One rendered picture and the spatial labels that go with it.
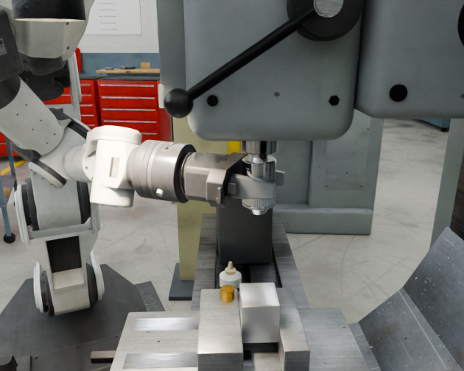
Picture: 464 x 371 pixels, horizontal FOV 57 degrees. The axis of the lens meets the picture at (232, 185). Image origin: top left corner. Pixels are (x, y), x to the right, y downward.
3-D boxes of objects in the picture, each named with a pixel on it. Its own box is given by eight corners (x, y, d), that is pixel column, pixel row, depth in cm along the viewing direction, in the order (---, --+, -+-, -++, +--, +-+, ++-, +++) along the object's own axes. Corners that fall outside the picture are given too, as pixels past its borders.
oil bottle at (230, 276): (219, 319, 78) (219, 267, 75) (219, 307, 82) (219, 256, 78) (241, 319, 78) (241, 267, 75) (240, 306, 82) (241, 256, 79)
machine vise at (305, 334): (110, 422, 57) (102, 355, 54) (131, 346, 71) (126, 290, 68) (367, 414, 58) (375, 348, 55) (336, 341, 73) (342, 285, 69)
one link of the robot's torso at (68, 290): (37, 294, 139) (12, 173, 112) (100, 280, 147) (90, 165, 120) (40, 332, 128) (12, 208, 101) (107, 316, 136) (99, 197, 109)
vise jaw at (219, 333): (197, 378, 55) (197, 353, 54) (201, 309, 70) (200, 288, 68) (243, 377, 56) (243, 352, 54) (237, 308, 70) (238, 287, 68)
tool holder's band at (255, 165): (235, 164, 58) (235, 157, 58) (259, 158, 61) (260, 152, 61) (258, 172, 55) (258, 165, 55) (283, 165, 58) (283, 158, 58)
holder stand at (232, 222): (219, 265, 97) (218, 182, 91) (216, 226, 118) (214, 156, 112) (271, 263, 98) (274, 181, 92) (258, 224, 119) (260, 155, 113)
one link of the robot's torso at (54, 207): (26, 224, 119) (-2, 50, 108) (91, 213, 126) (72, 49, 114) (24, 241, 105) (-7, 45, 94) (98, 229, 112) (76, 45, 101)
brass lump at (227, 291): (220, 302, 65) (220, 292, 64) (220, 294, 67) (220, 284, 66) (235, 302, 65) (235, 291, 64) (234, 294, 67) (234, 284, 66)
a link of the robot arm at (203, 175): (222, 159, 53) (138, 150, 56) (221, 230, 56) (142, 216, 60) (251, 138, 64) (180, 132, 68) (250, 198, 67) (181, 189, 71)
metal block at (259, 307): (241, 343, 59) (241, 306, 57) (238, 316, 65) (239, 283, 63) (278, 342, 59) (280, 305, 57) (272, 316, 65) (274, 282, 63)
